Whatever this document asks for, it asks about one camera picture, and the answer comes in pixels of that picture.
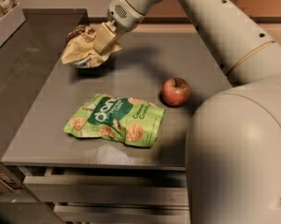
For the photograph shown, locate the grey drawer cabinet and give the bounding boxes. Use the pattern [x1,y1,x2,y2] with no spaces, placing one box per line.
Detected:
[3,165,190,224]

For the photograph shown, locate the red apple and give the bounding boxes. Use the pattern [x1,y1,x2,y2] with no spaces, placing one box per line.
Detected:
[162,77,190,107]

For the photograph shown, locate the grey snack tray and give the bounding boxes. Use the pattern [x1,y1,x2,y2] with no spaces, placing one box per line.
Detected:
[0,4,25,48]

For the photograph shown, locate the green rice chip bag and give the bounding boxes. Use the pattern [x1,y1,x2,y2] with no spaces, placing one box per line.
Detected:
[63,94,165,147]

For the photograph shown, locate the brown chip bag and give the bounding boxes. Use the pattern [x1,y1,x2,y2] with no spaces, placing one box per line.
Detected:
[61,25,122,68]

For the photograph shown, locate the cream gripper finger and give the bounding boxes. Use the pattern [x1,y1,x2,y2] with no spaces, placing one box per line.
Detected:
[93,21,123,54]

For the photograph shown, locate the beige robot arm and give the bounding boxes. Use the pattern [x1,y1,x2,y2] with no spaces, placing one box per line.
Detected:
[94,0,281,224]

